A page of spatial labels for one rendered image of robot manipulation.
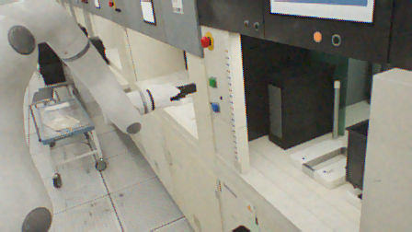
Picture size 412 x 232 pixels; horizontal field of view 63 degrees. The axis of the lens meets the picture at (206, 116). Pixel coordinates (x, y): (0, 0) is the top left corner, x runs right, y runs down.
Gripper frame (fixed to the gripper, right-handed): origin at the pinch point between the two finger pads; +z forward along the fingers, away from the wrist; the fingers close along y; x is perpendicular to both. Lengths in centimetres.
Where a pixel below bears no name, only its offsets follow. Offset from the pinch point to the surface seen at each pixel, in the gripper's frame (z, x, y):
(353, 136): 29, -10, 46
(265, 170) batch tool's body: 18.3, -33.3, 16.8
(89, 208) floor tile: -47, -120, -128
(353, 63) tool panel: 86, -12, -5
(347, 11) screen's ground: 9, 28, 60
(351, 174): 29, -23, 47
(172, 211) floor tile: 6, -120, -87
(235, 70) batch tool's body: 11.1, 7.0, 14.0
